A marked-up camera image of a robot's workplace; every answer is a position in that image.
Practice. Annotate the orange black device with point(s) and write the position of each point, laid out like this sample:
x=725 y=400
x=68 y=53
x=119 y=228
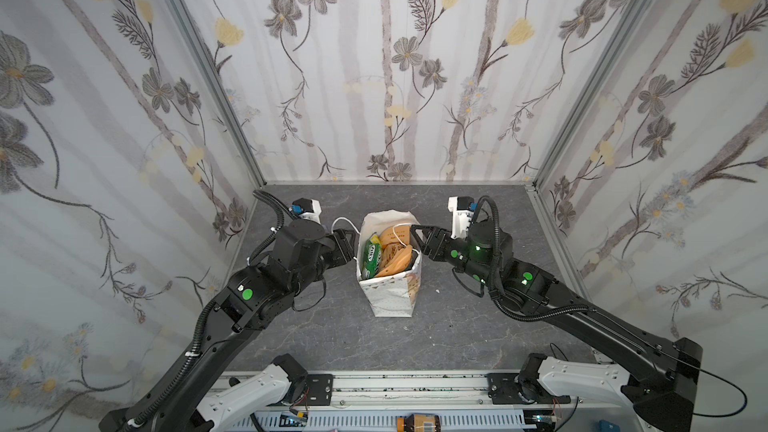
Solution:
x=418 y=422

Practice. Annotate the white patterned paper bag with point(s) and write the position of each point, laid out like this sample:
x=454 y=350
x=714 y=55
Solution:
x=394 y=296

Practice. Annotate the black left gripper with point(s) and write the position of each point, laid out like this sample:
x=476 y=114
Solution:
x=342 y=246

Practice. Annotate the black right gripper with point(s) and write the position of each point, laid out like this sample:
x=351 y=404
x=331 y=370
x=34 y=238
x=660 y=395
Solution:
x=435 y=243

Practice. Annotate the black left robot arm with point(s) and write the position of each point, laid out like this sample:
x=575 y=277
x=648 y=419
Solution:
x=295 y=255

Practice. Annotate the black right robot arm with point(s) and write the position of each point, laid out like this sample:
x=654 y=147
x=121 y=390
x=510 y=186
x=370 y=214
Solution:
x=653 y=376

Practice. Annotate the green Fox's candy bag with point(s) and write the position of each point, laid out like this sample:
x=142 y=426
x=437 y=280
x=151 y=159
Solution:
x=372 y=256

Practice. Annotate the orange snack bag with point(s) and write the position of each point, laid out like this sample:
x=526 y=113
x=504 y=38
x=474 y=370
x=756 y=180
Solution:
x=397 y=250

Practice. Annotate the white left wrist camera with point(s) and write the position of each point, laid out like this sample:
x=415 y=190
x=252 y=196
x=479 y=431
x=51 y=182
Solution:
x=307 y=209

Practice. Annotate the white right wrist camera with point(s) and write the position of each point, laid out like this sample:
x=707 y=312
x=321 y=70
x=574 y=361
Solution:
x=462 y=209

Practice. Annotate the blue object at rail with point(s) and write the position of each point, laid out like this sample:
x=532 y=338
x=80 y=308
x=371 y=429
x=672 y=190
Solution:
x=607 y=426

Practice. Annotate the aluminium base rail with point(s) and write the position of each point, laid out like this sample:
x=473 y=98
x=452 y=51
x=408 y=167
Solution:
x=464 y=400

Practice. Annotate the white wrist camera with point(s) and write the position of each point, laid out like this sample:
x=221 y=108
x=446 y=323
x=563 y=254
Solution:
x=307 y=209
x=462 y=209

